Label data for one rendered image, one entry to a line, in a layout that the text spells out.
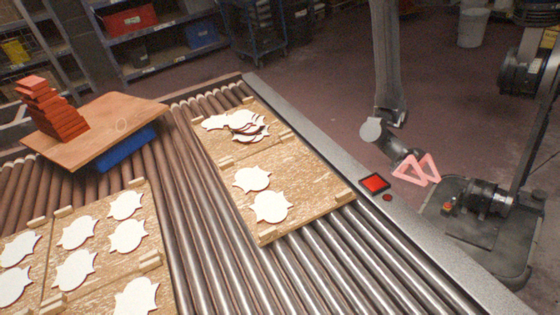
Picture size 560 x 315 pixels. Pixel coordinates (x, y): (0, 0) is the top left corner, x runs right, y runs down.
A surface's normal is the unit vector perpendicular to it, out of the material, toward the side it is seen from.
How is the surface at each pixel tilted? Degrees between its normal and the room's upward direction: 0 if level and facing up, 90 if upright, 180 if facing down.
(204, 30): 90
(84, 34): 90
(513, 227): 0
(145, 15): 90
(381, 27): 97
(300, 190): 0
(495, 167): 0
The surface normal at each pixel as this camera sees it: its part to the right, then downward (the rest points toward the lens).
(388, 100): -0.59, 0.66
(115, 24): 0.53, 0.46
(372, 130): -0.57, -0.13
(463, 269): -0.16, -0.77
